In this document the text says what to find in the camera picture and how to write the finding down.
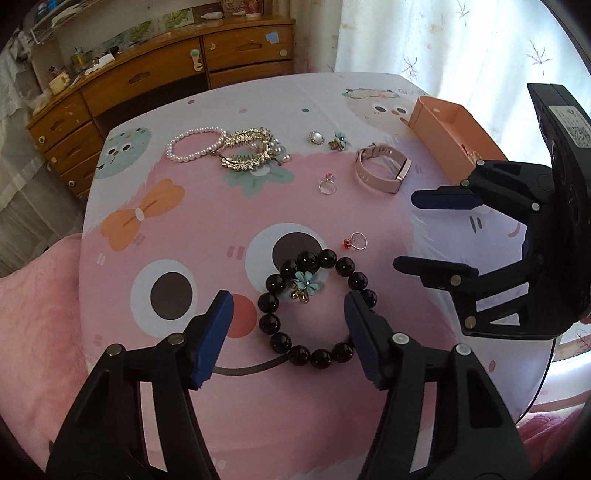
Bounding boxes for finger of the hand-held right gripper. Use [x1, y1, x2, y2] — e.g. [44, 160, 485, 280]
[392, 251, 578, 341]
[411, 159, 555, 225]

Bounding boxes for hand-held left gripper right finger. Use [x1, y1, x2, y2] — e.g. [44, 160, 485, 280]
[342, 291, 532, 480]

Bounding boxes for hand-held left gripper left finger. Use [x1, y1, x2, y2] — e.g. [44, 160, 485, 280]
[45, 290, 234, 480]

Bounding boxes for black bead bracelet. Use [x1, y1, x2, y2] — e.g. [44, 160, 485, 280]
[257, 248, 379, 368]

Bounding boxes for pink jewelry box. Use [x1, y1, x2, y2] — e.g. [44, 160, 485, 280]
[409, 96, 509, 188]

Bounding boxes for pearl drop earrings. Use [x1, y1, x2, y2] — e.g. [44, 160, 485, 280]
[265, 136, 293, 166]

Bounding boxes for gold rhinestone bracelet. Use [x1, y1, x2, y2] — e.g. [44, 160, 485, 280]
[215, 128, 278, 172]

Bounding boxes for white pearl bracelet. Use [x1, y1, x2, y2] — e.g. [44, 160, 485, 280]
[166, 127, 228, 164]

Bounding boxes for cartoon printed table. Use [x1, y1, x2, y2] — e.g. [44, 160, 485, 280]
[78, 71, 555, 480]

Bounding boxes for white leaf print curtain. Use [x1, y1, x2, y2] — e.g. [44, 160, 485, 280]
[332, 0, 591, 167]

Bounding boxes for pink fleece blanket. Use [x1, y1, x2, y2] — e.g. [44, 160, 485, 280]
[0, 233, 112, 462]

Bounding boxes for wooden desk with drawers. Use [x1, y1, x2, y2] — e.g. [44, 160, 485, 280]
[25, 16, 296, 199]

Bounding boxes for white lace cover cloth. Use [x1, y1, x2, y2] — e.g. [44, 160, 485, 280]
[0, 28, 84, 278]

